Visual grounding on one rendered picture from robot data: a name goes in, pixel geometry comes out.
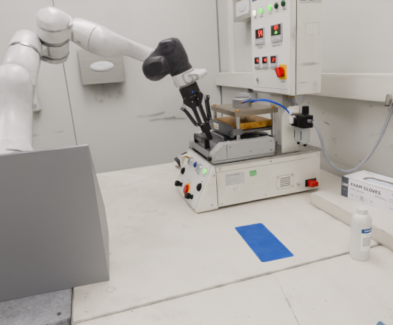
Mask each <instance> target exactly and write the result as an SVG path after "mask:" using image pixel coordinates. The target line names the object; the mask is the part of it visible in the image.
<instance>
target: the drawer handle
mask: <svg viewBox="0 0 393 325"><path fill-rule="evenodd" d="M194 142H195V143H197V142H201V143H203V144H204V147H205V149H209V148H210V142H209V139H208V138H206V137H204V136H202V135H201V134H199V133H195V134H194Z"/></svg>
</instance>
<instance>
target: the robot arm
mask: <svg viewBox="0 0 393 325"><path fill-rule="evenodd" d="M36 25H37V35H36V34H35V33H33V32H31V31H29V30H20V31H17V32H16V33H15V35H14V36H13V38H12V39H11V41H10V42H9V44H8V47H7V49H6V53H5V57H4V59H3V63H2V65H1V66H0V154H4V153H14V152H25V151H31V150H34V149H33V104H34V97H35V89H36V84H37V77H38V73H39V68H40V64H41V61H44V62H46V63H50V64H61V63H64V62H65V61H66V60H67V59H68V55H69V53H70V52H69V41H72V42H73V43H75V44H76V45H78V46H80V47H81V48H83V49H85V50H87V51H89V52H90V53H93V54H96V55H99V56H101V57H116V56H129V57H131V58H133V59H137V60H138V61H141V62H143V65H142V71H143V73H144V75H145V77H146V78H147V79H149V80H151V81H159V80H161V79H163V78H164V77H166V76H167V75H168V74H170V75H171V77H172V79H173V82H174V85H175V86H176V88H178V87H180V89H179V91H180V94H181V96H182V98H183V105H182V107H181V108H180V110H182V111H183V112H184V113H185V114H186V115H187V117H188V118H189V119H190V120H191V122H192V123H193V124H194V126H199V127H200V129H201V131H202V132H203V133H205V134H206V137H207V138H208V139H209V140H211V139H213V137H212V135H211V133H210V130H211V127H210V124H209V120H211V119H212V115H211V111H210V103H209V99H210V96H209V95H203V93H202V92H201V91H200V89H199V87H198V85H197V82H196V80H199V79H201V78H202V77H204V76H205V75H206V74H207V70H206V69H193V68H192V65H191V64H190V63H189V60H188V55H187V53H186V51H185V48H184V46H183V44H182V43H181V41H180V40H179V39H178V38H176V37H171V38H168V39H164V40H162V41H160V42H159V44H158V46H157V48H156V49H153V48H150V47H148V46H145V45H143V44H140V43H137V42H135V41H132V40H129V39H127V38H126V37H123V36H122V35H119V34H117V33H115V32H113V31H111V30H109V29H107V28H105V27H104V26H101V25H99V24H97V23H93V22H91V21H87V20H85V19H81V18H74V19H72V18H71V17H70V16H69V15H68V14H66V13H64V12H63V11H62V10H60V9H58V8H56V7H51V6H46V7H44V8H41V9H40V10H38V12H37V15H36ZM203 99H204V100H205V108H206V112H207V115H206V114H205V111H204V109H203V106H202V104H201V103H202V100H203ZM186 106H188V107H190V108H191V109H192V111H193V113H194V115H195V117H196V120H197V122H196V121H195V119H194V118H193V117H192V116H191V114H190V113H189V112H188V110H187V107H186ZM196 107H198V108H199V111H200V113H201V116H202V118H203V120H204V123H202V121H201V118H200V116H199V114H198V112H197V108H196Z"/></svg>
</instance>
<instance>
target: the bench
mask: <svg viewBox="0 0 393 325"><path fill-rule="evenodd" d="M180 171H181V167H180V166H179V165H178V163H176V162H170V163H165V164H157V165H152V166H144V167H139V168H131V169H126V170H118V171H113V172H105V173H97V174H96V175H97V180H98V183H99V187H100V190H101V195H102V198H103V202H104V205H105V211H106V219H107V224H108V234H109V276H110V280H109V281H104V282H98V283H94V284H88V285H84V286H78V287H75V288H73V297H72V325H376V323H377V322H378V321H379V320H381V321H382V322H384V323H385V324H386V325H393V251H392V250H390V249H389V248H387V247H385V246H384V245H382V244H380V243H378V242H377V241H375V240H373V239H371V242H370V257H369V258H368V259H367V260H366V261H357V260H355V259H353V258H352V257H351V256H350V232H351V226H349V225H347V224H345V223H344V222H342V221H340V220H339V219H337V218H335V217H333V216H331V215H330V214H328V213H327V212H324V211H323V210H321V209H319V208H318V207H316V206H314V205H313V204H311V193H313V192H319V191H323V190H329V189H333V188H339V187H341V181H342V177H340V176H337V175H335V174H333V173H330V172H327V171H325V170H322V169H319V188H316V189H313V190H307V191H302V192H296V193H290V194H286V195H279V196H275V197H269V198H265V199H258V200H254V201H248V202H242V203H238V204H231V205H228V206H221V207H218V208H219V209H216V210H210V211H205V212H199V213H196V211H194V210H193V209H192V207H191V206H190V205H189V203H188V202H187V201H186V200H185V198H184V197H183V196H182V195H181V193H180V192H179V191H178V189H177V188H176V186H175V185H174V183H175V181H176V180H177V178H178V177H179V173H180ZM257 223H262V224H264V225H265V226H266V227H267V228H268V229H269V230H270V231H271V232H272V233H273V234H274V235H275V236H276V237H277V238H278V239H279V240H280V241H281V242H282V243H283V244H284V245H285V246H286V247H287V248H288V249H289V250H290V251H291V252H292V253H293V254H294V256H293V257H287V258H284V259H278V260H274V261H268V262H261V261H260V260H259V259H258V257H257V256H256V254H255V253H254V252H253V251H252V250H251V248H250V247H249V246H248V244H247V243H246V242H245V241H244V240H243V238H242V237H241V236H240V234H238V232H237V231H236V229H235V227H239V226H246V225H250V224H257Z"/></svg>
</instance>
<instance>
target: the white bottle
mask: <svg viewBox="0 0 393 325"><path fill-rule="evenodd" d="M371 232H372V218H371V216H370V214H368V208H367V207H365V206H358V207H357V211H356V213H354V214H353V216H352V220H351V232H350V256H351V257H352V258H353V259H355V260H357V261H366V260H367V259H368V258H369V257H370V242H371Z"/></svg>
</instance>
